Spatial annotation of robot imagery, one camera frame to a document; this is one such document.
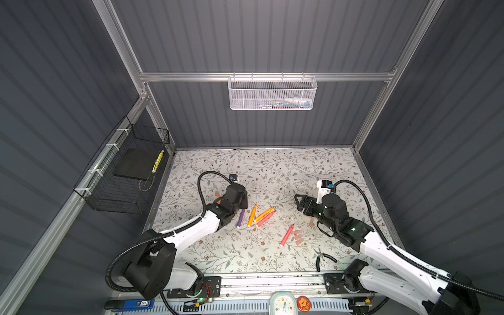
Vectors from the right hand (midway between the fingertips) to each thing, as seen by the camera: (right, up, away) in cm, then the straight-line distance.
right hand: (303, 199), depth 79 cm
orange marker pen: (-21, -10, +13) cm, 26 cm away
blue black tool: (-67, -38, -7) cm, 78 cm away
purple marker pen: (-26, -11, +13) cm, 31 cm away
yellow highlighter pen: (-59, +15, -1) cm, 61 cm away
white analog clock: (-10, -35, -11) cm, 38 cm away
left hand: (-26, +1, +9) cm, 27 cm away
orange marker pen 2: (-16, -10, +13) cm, 23 cm away
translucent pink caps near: (0, -19, +6) cm, 19 cm away
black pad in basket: (-65, +15, -4) cm, 66 cm away
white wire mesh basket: (-8, +60, +45) cm, 76 cm away
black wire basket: (-70, +9, -7) cm, 71 cm away
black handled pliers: (+7, -25, +2) cm, 26 cm away
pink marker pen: (-5, -18, +8) cm, 20 cm away
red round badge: (-2, -36, -9) cm, 37 cm away
